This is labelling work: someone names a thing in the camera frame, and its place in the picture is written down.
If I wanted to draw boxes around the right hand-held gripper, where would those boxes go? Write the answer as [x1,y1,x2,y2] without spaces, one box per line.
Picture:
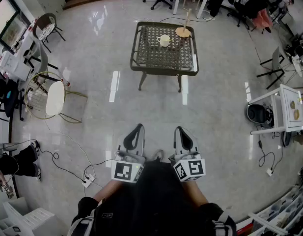
[168,126,206,182]

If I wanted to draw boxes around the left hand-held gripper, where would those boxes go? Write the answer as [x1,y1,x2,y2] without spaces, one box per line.
[111,123,146,183]

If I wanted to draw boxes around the cream cup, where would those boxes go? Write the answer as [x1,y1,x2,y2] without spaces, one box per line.
[157,34,171,47]

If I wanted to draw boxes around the person's right forearm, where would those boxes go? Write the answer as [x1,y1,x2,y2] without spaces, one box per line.
[182,180,210,206]

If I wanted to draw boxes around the person's left forearm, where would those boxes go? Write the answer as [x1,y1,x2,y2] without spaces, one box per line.
[93,179,124,203]

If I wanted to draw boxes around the person's grey shoe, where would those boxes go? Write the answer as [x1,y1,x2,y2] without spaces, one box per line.
[153,149,165,162]

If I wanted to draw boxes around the person's black clothed body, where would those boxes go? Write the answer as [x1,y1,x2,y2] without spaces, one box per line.
[67,160,238,236]

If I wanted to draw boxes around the black round device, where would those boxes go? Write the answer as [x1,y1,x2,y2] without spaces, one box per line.
[247,103,268,125]

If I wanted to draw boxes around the dark metal lattice table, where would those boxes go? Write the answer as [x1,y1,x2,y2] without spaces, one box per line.
[129,21,199,93]

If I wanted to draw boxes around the wooden mug tree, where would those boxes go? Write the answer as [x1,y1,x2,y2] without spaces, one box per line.
[175,8,193,38]

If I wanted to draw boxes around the white side table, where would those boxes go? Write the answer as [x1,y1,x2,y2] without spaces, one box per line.
[248,83,303,135]

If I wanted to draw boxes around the grey chair black legs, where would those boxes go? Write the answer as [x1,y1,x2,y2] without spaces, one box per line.
[25,41,60,83]
[256,46,286,90]

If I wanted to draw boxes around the white rack with bins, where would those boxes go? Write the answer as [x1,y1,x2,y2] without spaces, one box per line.
[248,185,303,236]

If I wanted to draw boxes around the white shelf unit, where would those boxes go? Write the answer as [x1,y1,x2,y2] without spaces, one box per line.
[0,196,61,236]

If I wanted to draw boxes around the black swivel chair teal patch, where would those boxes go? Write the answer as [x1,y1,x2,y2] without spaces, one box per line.
[0,78,20,119]

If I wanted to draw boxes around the black chair patterned cushion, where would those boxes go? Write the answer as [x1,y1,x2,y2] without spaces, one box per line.
[32,12,66,53]

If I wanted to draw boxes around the white cluttered desk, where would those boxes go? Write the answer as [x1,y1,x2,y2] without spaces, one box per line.
[0,28,35,83]

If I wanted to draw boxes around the pink cloth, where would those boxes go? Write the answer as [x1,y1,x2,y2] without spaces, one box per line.
[251,8,274,30]

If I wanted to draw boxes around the dark framed window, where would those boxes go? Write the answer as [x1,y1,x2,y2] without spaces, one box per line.
[0,0,32,54]

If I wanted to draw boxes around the white cable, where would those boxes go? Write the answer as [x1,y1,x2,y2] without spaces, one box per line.
[120,0,155,22]
[44,118,93,177]

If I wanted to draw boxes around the black cable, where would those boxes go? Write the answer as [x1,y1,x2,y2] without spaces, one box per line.
[39,149,113,181]
[159,16,216,24]
[257,133,285,170]

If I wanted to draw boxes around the gold wire chair white cushion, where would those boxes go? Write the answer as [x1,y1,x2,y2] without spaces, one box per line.
[24,71,88,124]

